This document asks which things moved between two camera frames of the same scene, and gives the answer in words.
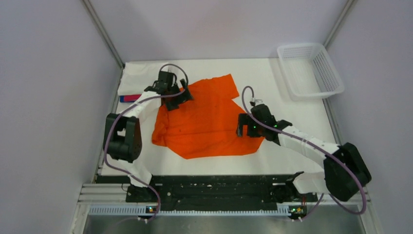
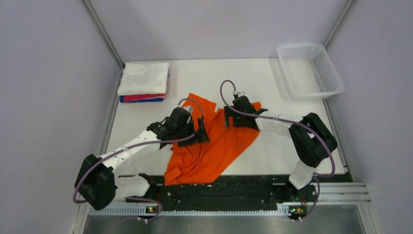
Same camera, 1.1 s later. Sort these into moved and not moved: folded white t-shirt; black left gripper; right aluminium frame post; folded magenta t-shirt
Moved: black left gripper
Not moved: folded white t-shirt; folded magenta t-shirt; right aluminium frame post
